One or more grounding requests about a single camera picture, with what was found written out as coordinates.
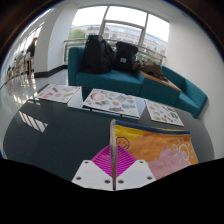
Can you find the sticker sheet with green items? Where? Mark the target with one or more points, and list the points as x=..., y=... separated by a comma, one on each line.
x=163, y=113

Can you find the large colourful sticker sheet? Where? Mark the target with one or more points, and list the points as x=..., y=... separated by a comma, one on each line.
x=111, y=101

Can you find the large plain black backpack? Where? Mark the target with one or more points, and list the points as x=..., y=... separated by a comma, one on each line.
x=96, y=55

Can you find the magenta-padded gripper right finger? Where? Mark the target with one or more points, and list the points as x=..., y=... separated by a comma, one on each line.
x=135, y=175

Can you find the wooden sofa table top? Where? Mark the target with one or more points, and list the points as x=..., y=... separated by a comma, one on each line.
x=163, y=83

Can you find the person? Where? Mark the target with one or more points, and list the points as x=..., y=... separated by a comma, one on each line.
x=31, y=48

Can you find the black backpack with label patch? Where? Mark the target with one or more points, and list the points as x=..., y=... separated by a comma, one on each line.
x=126, y=56

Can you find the metal window railing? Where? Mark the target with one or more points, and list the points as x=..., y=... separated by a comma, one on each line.
x=71, y=41

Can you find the brown jacket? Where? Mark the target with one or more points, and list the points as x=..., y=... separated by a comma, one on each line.
x=151, y=68

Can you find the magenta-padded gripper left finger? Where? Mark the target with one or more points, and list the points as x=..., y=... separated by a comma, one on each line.
x=93, y=175

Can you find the teal sofa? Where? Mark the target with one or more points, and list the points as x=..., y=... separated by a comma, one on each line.
x=110, y=80

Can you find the sticker sheet with red items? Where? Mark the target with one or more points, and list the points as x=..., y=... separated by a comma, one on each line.
x=56, y=93

